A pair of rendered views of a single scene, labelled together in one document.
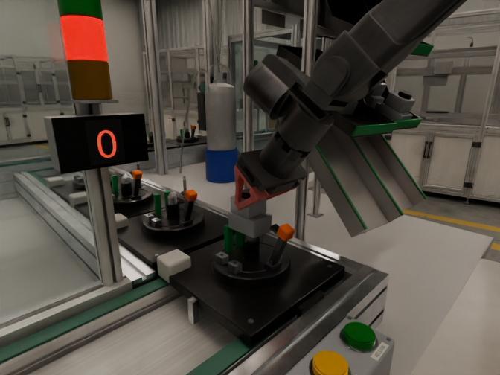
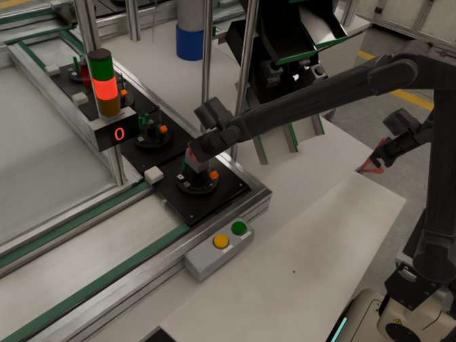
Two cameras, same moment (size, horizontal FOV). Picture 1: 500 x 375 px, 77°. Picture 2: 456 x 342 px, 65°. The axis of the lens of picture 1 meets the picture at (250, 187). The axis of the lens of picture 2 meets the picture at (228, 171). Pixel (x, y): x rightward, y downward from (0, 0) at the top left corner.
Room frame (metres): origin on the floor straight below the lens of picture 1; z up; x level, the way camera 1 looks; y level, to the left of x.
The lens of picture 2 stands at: (-0.25, -0.07, 1.83)
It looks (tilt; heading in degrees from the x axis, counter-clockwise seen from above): 47 degrees down; 358
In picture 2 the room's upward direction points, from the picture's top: 7 degrees clockwise
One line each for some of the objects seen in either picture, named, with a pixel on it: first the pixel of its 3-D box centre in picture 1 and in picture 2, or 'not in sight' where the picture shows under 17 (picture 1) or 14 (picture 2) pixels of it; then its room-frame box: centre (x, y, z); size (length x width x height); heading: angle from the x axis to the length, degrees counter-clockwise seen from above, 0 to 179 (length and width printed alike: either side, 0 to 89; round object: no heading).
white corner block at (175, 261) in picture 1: (174, 265); (153, 176); (0.50, 0.14, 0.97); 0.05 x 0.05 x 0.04; 45
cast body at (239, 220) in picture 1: (245, 209); (195, 155); (0.51, 0.01, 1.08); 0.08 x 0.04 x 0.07; 44
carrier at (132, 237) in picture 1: (172, 208); (150, 128); (0.68, 0.18, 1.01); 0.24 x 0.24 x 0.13; 45
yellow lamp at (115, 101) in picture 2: (90, 80); (108, 102); (0.45, 0.22, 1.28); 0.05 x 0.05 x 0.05
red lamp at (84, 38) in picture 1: (85, 40); (105, 85); (0.45, 0.22, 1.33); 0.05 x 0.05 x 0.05
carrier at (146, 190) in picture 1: (126, 187); (114, 94); (0.86, 0.35, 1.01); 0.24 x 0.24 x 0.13; 45
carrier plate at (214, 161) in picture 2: (251, 271); (197, 182); (0.50, 0.00, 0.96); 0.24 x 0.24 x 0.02; 45
